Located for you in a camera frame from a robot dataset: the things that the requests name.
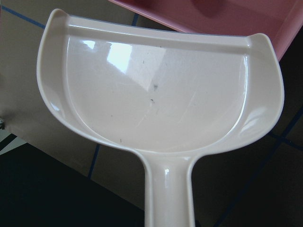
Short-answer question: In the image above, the pink plastic bin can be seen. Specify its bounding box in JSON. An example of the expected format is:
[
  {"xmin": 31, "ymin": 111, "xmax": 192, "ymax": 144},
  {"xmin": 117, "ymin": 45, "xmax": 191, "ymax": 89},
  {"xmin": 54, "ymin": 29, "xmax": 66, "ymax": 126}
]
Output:
[{"xmin": 113, "ymin": 0, "xmax": 303, "ymax": 60}]

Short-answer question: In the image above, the beige plastic dustpan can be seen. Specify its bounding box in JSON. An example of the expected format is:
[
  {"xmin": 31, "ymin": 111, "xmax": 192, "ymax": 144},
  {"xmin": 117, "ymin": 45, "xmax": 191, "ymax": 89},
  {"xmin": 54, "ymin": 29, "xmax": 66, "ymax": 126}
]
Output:
[{"xmin": 36, "ymin": 9, "xmax": 284, "ymax": 227}]

